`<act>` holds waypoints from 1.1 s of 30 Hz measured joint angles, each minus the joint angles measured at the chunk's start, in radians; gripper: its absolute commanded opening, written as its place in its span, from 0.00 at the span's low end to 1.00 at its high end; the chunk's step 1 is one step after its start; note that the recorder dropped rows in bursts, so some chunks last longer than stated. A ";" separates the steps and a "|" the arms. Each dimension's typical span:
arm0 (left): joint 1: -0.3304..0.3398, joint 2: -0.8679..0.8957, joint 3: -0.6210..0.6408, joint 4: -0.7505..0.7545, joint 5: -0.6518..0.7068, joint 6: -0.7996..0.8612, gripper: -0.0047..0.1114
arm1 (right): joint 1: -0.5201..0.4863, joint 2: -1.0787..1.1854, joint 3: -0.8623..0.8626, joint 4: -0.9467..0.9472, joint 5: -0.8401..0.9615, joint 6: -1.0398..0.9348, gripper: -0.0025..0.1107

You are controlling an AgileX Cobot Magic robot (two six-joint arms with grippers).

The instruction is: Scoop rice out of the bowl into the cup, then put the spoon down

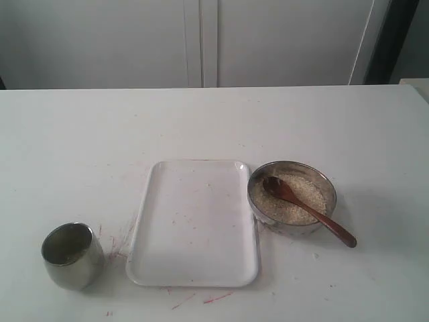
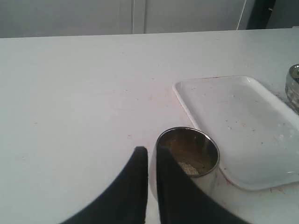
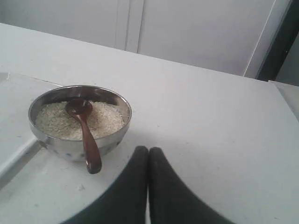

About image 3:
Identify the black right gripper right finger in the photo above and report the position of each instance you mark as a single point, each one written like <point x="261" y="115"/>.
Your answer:
<point x="170" y="200"/>

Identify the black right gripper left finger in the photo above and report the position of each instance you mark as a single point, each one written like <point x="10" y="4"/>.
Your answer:
<point x="124" y="202"/>

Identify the brown wooden spoon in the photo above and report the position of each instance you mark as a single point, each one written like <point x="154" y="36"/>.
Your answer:
<point x="80" y="109"/>

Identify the steel bowl of grains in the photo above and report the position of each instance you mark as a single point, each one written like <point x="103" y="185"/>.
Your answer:
<point x="61" y="134"/>

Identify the white plastic tray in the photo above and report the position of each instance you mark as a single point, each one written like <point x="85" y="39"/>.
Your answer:
<point x="17" y="92"/>

